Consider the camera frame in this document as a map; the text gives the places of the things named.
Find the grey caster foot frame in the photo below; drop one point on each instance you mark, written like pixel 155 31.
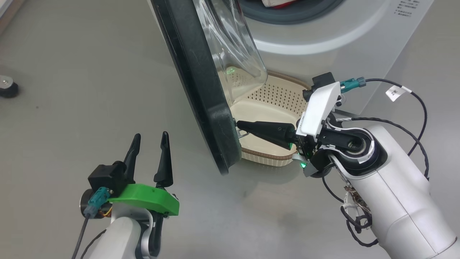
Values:
pixel 8 88

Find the cream perforated laundry basket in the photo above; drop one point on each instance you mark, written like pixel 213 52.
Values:
pixel 266 111

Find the white front-load washing machine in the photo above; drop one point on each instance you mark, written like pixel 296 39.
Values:
pixel 323 32

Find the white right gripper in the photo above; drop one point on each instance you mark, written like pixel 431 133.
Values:
pixel 318 111

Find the red and white garment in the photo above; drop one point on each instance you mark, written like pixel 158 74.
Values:
pixel 276 3

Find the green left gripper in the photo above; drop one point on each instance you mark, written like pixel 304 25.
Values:
pixel 147 198

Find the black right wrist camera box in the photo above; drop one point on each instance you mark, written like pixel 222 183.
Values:
pixel 321 80

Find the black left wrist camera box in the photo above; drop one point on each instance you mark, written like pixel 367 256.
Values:
pixel 104 176

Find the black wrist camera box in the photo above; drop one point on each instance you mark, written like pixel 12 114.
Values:
pixel 104 176
pixel 321 80

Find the black-rimmed glass washer door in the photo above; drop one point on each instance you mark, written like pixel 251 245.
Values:
pixel 194 72

